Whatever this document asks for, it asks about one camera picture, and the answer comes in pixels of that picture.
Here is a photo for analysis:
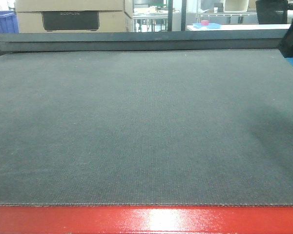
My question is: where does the beige bin on shelf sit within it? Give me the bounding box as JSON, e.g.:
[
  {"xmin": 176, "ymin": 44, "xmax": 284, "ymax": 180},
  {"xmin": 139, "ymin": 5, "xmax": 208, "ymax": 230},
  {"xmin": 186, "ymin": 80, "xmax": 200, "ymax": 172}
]
[{"xmin": 223, "ymin": 0, "xmax": 249, "ymax": 13}]

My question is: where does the small red block on tray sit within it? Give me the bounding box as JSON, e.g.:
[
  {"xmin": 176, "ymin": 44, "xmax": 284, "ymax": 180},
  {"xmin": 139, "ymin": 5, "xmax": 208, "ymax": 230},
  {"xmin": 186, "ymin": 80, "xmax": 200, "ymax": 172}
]
[{"xmin": 201, "ymin": 20, "xmax": 209, "ymax": 25}]

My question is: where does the dark grey conveyor belt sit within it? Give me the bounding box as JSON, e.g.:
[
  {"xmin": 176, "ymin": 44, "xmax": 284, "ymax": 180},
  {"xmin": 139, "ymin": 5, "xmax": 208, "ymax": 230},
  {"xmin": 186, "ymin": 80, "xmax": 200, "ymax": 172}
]
[{"xmin": 0, "ymin": 50, "xmax": 293, "ymax": 206}]

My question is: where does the white background table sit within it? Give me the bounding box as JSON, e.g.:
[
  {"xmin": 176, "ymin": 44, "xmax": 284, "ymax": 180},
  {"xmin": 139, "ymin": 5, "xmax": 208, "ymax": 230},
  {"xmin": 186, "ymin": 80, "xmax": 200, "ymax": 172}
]
[{"xmin": 187, "ymin": 24, "xmax": 290, "ymax": 31}]

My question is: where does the flat blue tray on table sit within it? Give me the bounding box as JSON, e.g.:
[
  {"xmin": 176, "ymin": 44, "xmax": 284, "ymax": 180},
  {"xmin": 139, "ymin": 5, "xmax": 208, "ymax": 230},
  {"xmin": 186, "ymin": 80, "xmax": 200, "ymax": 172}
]
[{"xmin": 192, "ymin": 22, "xmax": 221, "ymax": 30}]

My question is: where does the cardboard box with black print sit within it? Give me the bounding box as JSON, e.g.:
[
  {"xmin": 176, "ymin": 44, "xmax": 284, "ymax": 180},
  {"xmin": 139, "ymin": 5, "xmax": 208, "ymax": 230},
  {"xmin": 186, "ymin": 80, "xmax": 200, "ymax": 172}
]
[{"xmin": 15, "ymin": 0, "xmax": 133, "ymax": 33}]

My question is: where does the blue plastic crate far left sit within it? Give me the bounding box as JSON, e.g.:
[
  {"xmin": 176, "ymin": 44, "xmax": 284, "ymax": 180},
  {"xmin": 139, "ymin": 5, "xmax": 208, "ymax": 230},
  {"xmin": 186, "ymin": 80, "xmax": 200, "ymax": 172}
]
[{"xmin": 0, "ymin": 11, "xmax": 19, "ymax": 33}]

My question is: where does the dark grey conveyor side rail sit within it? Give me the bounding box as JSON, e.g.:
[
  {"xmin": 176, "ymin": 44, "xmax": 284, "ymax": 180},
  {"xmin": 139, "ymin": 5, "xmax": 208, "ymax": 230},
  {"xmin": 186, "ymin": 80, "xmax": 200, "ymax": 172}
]
[{"xmin": 0, "ymin": 27, "xmax": 287, "ymax": 52}]

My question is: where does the black vertical post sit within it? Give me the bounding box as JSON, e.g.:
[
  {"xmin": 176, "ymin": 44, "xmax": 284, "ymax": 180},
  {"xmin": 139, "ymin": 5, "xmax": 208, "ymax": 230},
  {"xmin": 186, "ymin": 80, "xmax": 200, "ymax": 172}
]
[{"xmin": 167, "ymin": 0, "xmax": 173, "ymax": 32}]

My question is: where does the red conveyor frame edge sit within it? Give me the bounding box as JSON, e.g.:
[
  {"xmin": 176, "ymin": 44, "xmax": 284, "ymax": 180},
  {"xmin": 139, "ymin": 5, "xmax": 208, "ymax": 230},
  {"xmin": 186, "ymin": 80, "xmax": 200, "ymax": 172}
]
[{"xmin": 0, "ymin": 206, "xmax": 293, "ymax": 234}]

